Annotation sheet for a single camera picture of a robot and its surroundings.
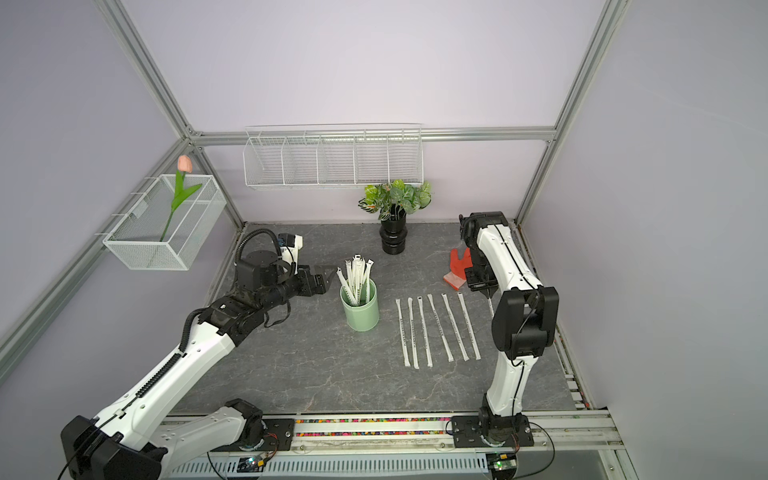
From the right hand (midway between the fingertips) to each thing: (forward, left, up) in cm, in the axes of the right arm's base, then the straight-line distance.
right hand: (491, 291), depth 83 cm
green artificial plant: (+28, +27, +10) cm, 40 cm away
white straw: (-4, 0, -3) cm, 5 cm away
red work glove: (+16, +5, -15) cm, 22 cm away
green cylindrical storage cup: (-4, +36, -8) cm, 37 cm away
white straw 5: (-12, +11, -15) cm, 22 cm away
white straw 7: (-4, +4, -14) cm, 16 cm away
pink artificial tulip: (+20, +85, +19) cm, 89 cm away
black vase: (+27, +28, -5) cm, 39 cm away
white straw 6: (-4, +8, -15) cm, 17 cm away
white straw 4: (-15, +17, -14) cm, 27 cm away
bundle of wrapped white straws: (+3, +38, 0) cm, 38 cm away
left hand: (0, +45, +11) cm, 46 cm away
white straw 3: (-9, +21, -15) cm, 28 cm away
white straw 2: (-11, +24, -14) cm, 30 cm away
